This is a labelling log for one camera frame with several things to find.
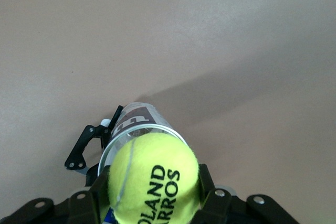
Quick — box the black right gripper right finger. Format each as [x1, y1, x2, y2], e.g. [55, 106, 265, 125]
[193, 164, 234, 224]

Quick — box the yellow-green tennis ball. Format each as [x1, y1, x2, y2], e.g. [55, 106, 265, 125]
[108, 131, 201, 224]

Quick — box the clear Wilson tennis ball can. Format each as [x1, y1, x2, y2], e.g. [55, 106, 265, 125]
[97, 102, 190, 222]

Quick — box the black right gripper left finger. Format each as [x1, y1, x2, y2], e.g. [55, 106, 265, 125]
[67, 165, 114, 224]

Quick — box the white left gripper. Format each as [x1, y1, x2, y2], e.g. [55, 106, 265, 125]
[64, 105, 124, 188]

